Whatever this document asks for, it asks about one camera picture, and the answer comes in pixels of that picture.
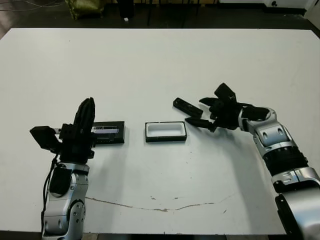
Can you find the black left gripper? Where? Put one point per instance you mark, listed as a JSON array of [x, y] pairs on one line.
[[77, 150]]

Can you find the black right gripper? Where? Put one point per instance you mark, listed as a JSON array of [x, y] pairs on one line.
[[226, 113]]

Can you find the black bar-shaped camera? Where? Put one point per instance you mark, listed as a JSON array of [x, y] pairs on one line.
[[185, 106]]

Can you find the black glossy box lid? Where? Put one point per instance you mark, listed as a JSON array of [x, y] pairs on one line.
[[117, 136]]

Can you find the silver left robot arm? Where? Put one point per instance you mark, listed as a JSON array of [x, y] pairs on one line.
[[75, 212]]

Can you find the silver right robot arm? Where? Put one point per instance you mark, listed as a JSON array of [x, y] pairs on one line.
[[275, 135]]

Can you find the black box base white lining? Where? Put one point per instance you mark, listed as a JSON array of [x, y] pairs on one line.
[[165, 128]]

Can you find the yellow-green plastic bag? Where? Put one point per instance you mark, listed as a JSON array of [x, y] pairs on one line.
[[83, 8]]

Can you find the black round knob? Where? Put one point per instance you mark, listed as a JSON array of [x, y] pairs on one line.
[[274, 3]]

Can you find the white cabinet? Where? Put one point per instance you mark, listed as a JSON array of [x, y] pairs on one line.
[[290, 3]]

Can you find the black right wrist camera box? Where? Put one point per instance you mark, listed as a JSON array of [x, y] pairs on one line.
[[225, 92]]

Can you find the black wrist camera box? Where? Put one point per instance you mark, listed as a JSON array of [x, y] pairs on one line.
[[42, 137], [225, 92]]

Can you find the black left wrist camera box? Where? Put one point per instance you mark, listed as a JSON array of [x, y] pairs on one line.
[[42, 137]]

